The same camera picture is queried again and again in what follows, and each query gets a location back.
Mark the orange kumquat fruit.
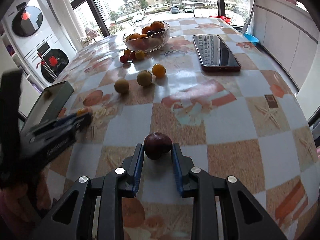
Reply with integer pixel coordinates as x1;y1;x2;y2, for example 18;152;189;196
76;107;93;115

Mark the dark red plum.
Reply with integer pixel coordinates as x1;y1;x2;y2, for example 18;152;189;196
143;132;172;160

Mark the tan round fruit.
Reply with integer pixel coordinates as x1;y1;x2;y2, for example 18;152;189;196
114;79;130;94

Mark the brown round fruit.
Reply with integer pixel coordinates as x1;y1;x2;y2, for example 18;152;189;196
137;70;152;87

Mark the small orange tangerine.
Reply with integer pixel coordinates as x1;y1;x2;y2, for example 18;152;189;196
152;63;166;79

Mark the olive round fruit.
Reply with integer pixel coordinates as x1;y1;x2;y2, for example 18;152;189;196
42;90;52;100

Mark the green open storage box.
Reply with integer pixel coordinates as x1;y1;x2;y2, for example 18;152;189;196
20;81;74;133

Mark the white washing machine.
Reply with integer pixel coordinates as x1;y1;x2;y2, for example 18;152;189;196
2;0;76;90

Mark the red cherry tomato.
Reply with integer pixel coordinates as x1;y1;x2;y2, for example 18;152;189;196
130;51;136;60
119;55;129;63

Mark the orange small fruit by bowl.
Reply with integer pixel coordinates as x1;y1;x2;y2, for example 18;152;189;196
124;49;131;57

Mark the yellow small fruit by bowl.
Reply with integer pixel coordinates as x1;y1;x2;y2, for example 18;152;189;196
135;50;145;60

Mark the glass fruit bowl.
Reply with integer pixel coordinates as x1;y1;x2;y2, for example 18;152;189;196
123;22;170;53

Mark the smartphone in red case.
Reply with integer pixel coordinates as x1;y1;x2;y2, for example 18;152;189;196
193;34;241;72

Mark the blue plastic basin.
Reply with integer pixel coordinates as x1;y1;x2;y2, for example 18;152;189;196
244;33;259;46

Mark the white cabinet counter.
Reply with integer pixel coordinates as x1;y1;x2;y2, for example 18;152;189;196
253;0;319;88

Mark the red plastic bucket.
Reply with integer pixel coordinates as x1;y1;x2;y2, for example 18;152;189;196
210;15;232;24

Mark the mop with metal handle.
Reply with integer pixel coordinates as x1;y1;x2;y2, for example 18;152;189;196
241;0;259;35

